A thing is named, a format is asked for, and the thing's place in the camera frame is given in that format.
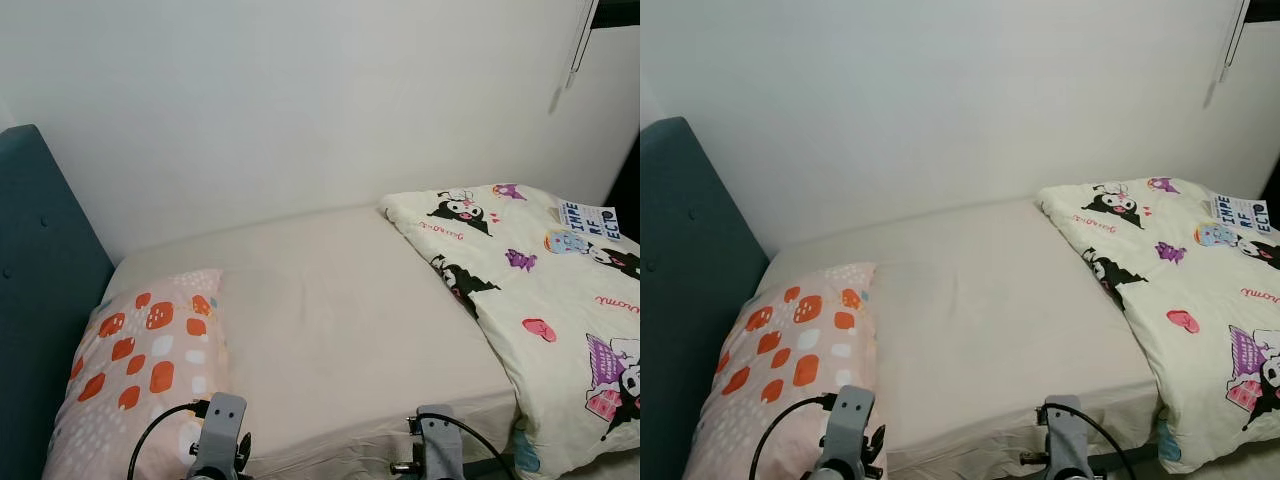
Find pink pillow with orange patches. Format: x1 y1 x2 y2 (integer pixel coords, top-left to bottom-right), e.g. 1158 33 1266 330
682 261 880 480
41 268 233 480

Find white book with blue letters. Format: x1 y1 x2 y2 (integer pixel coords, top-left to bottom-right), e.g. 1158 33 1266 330
556 200 622 242
1209 194 1272 237

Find cream cartoon print blanket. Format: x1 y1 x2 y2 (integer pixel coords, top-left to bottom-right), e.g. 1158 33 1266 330
377 183 641 480
1036 176 1280 474

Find black wardrobe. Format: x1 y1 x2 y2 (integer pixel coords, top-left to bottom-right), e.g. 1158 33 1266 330
604 133 641 247

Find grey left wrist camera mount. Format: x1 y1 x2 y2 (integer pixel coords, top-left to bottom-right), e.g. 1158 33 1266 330
823 385 877 473
194 392 249 477

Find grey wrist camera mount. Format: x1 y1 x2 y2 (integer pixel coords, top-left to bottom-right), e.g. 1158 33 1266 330
417 404 467 480
194 392 249 477
823 385 877 473
1044 396 1092 480

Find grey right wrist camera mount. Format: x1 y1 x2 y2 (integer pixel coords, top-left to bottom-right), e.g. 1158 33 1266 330
1044 396 1092 480
417 404 467 480

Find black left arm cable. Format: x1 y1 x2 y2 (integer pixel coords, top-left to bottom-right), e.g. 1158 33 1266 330
126 399 212 480
749 393 837 480

